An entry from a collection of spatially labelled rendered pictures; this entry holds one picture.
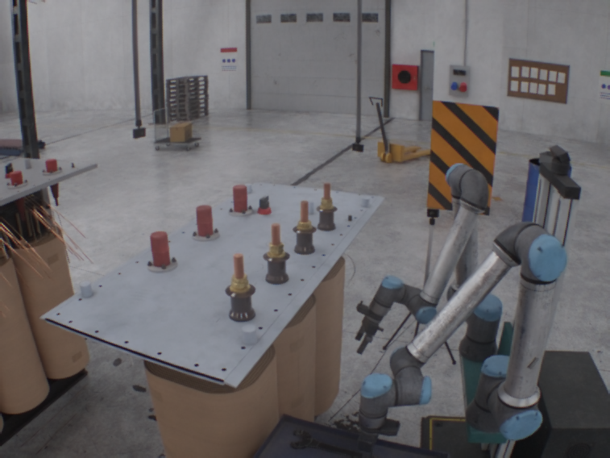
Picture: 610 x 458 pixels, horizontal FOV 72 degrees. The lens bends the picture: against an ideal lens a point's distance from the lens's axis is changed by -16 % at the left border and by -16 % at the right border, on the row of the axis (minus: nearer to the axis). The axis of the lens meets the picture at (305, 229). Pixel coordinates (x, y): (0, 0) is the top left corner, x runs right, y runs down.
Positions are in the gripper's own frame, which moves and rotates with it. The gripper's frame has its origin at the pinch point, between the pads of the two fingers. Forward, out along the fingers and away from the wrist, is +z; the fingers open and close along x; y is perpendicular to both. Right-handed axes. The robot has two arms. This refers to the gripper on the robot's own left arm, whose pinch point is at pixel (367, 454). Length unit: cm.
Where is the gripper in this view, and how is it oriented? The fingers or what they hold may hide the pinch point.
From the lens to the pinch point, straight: 172.8
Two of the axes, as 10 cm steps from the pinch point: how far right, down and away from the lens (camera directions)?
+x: -3.9, 3.3, -8.6
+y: -9.2, -1.4, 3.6
